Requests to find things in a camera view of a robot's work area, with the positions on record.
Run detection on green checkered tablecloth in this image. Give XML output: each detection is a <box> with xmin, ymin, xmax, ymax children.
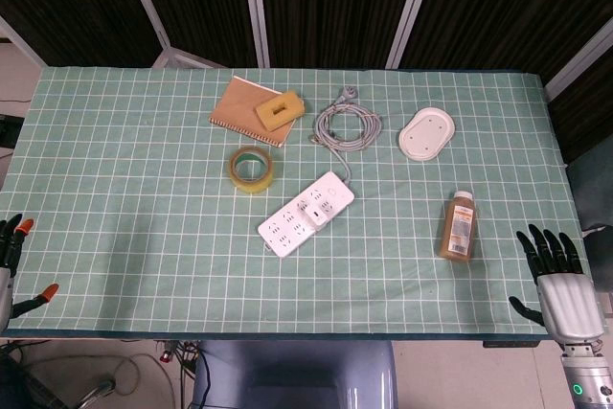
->
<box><xmin>0</xmin><ymin>66</ymin><xmax>605</xmax><ymax>339</ymax></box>

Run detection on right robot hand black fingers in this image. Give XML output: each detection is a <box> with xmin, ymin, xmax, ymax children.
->
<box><xmin>508</xmin><ymin>223</ymin><xmax>605</xmax><ymax>346</ymax></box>

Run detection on yellow sponge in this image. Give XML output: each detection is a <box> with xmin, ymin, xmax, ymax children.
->
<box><xmin>254</xmin><ymin>91</ymin><xmax>306</xmax><ymax>132</ymax></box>

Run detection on yellowish clear tape roll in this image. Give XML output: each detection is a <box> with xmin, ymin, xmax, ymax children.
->
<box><xmin>227</xmin><ymin>145</ymin><xmax>280</xmax><ymax>195</ymax></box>

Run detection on blue-grey robot torso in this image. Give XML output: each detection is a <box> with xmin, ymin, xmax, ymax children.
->
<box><xmin>191</xmin><ymin>340</ymin><xmax>398</xmax><ymax>409</ymax></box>

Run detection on brown spiral notebook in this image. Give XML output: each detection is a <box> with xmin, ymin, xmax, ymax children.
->
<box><xmin>208</xmin><ymin>76</ymin><xmax>297</xmax><ymax>149</ymax></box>

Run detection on white oval tray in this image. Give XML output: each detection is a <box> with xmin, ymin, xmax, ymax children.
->
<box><xmin>397</xmin><ymin>105</ymin><xmax>457</xmax><ymax>162</ymax></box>

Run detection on white charger plug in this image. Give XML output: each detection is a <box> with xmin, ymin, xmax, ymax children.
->
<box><xmin>297</xmin><ymin>201</ymin><xmax>329</xmax><ymax>233</ymax></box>

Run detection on white power strip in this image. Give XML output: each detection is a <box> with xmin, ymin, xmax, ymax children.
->
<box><xmin>257</xmin><ymin>170</ymin><xmax>356</xmax><ymax>259</ymax></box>

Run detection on dark folding screen white frame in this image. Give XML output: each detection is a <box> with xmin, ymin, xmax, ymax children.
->
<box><xmin>0</xmin><ymin>0</ymin><xmax>613</xmax><ymax>166</ymax></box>

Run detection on grey cable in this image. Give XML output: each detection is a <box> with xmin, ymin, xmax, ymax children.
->
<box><xmin>310</xmin><ymin>86</ymin><xmax>384</xmax><ymax>186</ymax></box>

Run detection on brown juice bottle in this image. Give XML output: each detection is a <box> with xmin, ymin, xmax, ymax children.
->
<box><xmin>439</xmin><ymin>191</ymin><xmax>479</xmax><ymax>262</ymax></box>

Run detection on chrome metal bracket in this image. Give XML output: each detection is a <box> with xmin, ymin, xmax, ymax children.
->
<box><xmin>78</xmin><ymin>378</ymin><xmax>118</xmax><ymax>409</ymax></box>

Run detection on black table control box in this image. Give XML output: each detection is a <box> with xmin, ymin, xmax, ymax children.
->
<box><xmin>482</xmin><ymin>340</ymin><xmax>538</xmax><ymax>350</ymax></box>

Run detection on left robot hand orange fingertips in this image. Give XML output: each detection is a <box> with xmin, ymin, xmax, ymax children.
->
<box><xmin>0</xmin><ymin>213</ymin><xmax>60</xmax><ymax>329</ymax></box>

